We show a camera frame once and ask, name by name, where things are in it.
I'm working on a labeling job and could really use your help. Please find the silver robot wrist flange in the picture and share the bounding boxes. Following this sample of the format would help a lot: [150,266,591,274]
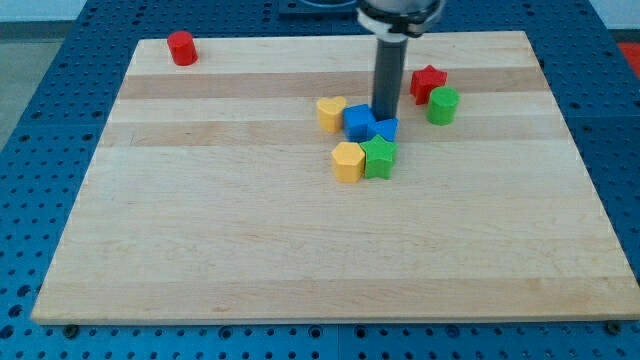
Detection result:
[356,0,445,38]

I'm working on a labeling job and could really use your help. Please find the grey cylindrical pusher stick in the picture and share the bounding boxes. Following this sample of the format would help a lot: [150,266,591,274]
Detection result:
[371,39,408,121]

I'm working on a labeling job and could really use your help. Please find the yellow heart block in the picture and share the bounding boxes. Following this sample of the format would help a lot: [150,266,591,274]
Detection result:
[316,96,347,133]

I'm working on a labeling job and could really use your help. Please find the wooden board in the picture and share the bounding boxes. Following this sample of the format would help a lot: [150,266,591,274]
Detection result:
[31,31,639,325]

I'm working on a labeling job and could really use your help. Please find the red star block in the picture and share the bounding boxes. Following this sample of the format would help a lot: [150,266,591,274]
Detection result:
[410,65,448,105]

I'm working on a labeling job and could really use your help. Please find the green cylinder block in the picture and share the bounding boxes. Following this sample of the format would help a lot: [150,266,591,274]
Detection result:
[426,86,460,126]

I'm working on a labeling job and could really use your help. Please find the blue triangle block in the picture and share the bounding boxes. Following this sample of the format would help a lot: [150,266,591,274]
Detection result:
[366,118,399,142]

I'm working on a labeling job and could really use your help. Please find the blue cube block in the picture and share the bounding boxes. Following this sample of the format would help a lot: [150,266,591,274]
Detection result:
[343,104,376,142]

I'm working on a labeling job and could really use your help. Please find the green star block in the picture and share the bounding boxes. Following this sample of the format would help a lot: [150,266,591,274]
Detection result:
[360,135,398,179]

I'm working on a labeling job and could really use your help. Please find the yellow hexagon block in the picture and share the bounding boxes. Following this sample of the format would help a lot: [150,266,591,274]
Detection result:
[331,142,365,183]

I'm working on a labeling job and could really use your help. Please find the red cylinder block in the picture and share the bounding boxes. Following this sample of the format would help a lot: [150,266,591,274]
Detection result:
[167,30,198,66]

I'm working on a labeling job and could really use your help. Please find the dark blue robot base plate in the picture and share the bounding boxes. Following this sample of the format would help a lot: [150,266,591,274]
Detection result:
[277,0,357,19]

